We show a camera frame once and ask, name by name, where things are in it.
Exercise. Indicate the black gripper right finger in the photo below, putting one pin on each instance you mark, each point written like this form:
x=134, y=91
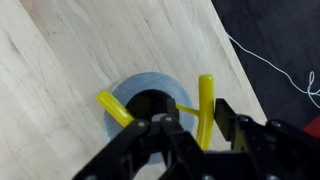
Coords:
x=276, y=153

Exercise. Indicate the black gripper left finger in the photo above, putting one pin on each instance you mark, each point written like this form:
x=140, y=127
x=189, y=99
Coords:
x=150, y=156

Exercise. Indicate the silver cylindrical holder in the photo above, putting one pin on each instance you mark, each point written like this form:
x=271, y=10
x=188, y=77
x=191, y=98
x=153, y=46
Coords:
x=146, y=81

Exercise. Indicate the red floor mat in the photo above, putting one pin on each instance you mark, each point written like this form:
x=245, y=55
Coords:
x=313, y=128

